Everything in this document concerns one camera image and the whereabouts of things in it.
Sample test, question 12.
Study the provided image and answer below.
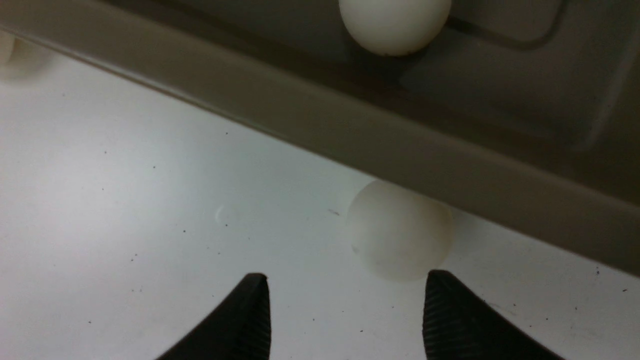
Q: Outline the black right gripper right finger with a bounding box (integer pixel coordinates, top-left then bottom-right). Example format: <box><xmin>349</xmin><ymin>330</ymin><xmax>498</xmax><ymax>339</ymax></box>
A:
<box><xmin>422</xmin><ymin>269</ymin><xmax>561</xmax><ymax>360</ymax></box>

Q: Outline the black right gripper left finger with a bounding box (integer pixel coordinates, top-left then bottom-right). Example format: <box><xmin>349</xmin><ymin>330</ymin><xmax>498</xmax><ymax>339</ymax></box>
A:
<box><xmin>158</xmin><ymin>273</ymin><xmax>272</xmax><ymax>360</ymax></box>

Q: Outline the taupe plastic bin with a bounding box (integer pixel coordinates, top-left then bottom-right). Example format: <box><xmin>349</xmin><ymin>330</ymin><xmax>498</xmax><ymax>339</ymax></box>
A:
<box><xmin>1</xmin><ymin>0</ymin><xmax>640</xmax><ymax>276</ymax></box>

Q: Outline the plain white ball left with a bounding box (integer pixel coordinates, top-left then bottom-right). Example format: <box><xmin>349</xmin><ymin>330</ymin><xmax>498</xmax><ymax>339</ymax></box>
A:
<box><xmin>0</xmin><ymin>30</ymin><xmax>57</xmax><ymax>84</ymax></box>

